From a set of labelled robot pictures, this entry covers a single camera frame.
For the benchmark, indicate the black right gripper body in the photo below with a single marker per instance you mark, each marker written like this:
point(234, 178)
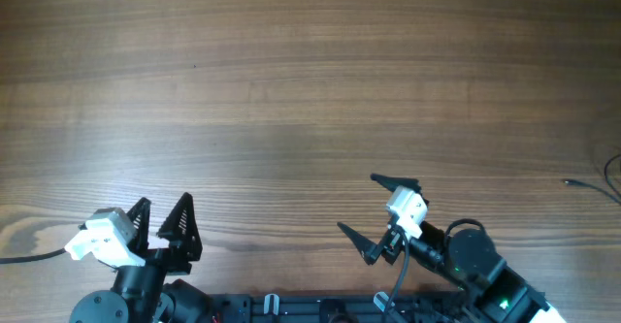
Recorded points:
point(388, 238)

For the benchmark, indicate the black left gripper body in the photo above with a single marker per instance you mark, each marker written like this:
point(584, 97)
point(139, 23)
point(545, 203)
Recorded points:
point(162, 258)

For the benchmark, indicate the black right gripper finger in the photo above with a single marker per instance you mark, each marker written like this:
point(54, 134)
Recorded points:
point(369, 251)
point(392, 183)

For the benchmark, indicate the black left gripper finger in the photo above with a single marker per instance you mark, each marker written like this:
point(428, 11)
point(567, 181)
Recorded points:
point(181, 231)
point(139, 216)

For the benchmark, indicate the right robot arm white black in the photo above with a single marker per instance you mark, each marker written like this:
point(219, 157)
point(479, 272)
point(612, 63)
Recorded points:
point(489, 290)

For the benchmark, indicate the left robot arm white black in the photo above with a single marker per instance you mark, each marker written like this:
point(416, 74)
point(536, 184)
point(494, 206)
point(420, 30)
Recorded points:
point(140, 294)

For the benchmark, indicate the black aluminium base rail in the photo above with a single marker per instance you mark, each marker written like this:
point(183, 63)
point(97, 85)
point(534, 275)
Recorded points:
point(273, 308)

